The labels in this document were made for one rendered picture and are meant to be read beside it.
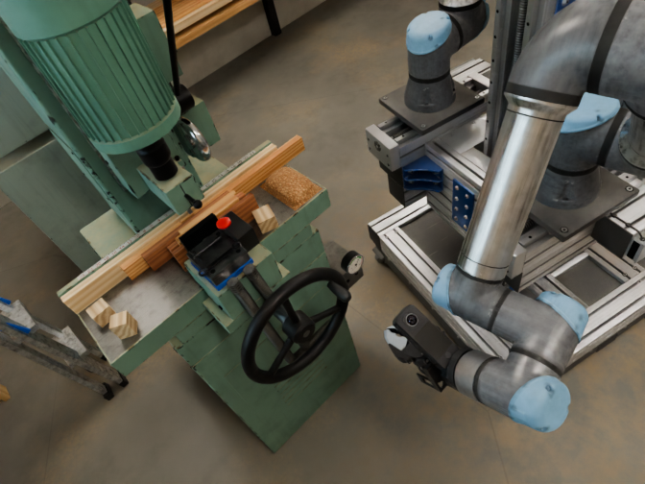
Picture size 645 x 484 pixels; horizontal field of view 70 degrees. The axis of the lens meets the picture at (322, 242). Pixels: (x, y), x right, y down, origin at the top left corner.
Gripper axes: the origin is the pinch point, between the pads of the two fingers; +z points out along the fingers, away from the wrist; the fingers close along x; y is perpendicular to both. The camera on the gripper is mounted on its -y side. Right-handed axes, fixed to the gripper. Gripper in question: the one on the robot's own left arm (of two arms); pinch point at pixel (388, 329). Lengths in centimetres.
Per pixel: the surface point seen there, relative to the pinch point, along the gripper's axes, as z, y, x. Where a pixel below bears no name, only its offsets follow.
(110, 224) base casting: 75, -40, -25
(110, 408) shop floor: 125, 24, -70
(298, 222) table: 26.6, -20.2, 6.0
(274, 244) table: 27.0, -19.6, -1.8
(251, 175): 37, -34, 6
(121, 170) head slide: 38, -51, -17
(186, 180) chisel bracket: 27, -43, -9
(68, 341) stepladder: 126, -8, -63
